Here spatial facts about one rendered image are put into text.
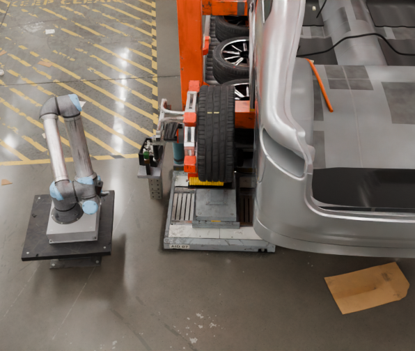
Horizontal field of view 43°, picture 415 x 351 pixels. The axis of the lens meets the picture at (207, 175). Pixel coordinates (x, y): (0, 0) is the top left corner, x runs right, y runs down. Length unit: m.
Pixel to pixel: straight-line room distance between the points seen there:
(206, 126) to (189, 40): 0.75
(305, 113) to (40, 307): 2.20
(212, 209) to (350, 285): 1.12
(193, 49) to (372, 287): 2.10
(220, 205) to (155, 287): 0.77
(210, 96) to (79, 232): 1.28
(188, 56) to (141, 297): 1.73
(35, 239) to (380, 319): 2.41
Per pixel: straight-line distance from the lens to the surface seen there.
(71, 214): 3.74
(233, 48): 5.34
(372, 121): 3.60
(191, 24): 3.73
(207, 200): 4.00
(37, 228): 3.93
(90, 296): 3.85
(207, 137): 3.29
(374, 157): 3.47
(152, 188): 4.28
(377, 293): 3.92
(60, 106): 3.42
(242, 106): 4.17
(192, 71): 3.91
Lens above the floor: 3.12
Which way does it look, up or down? 43 degrees down
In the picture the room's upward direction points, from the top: 1 degrees counter-clockwise
